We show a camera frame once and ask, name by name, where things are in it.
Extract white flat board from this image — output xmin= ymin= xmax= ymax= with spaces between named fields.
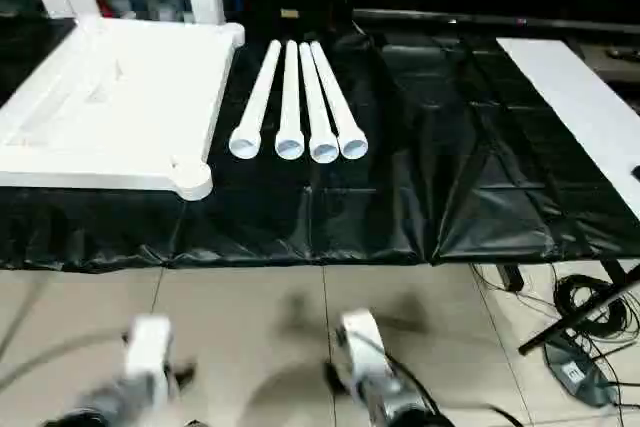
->
xmin=496 ymin=36 xmax=640 ymax=213

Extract white plastic table leg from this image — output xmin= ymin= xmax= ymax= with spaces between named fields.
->
xmin=298 ymin=42 xmax=341 ymax=164
xmin=228 ymin=39 xmax=283 ymax=160
xmin=274 ymin=39 xmax=306 ymax=160
xmin=309 ymin=40 xmax=370 ymax=160

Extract white plastic table top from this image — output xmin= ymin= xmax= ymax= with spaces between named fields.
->
xmin=0 ymin=14 xmax=246 ymax=200

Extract black plastic mat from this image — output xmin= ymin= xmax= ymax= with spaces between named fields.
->
xmin=0 ymin=9 xmax=640 ymax=274

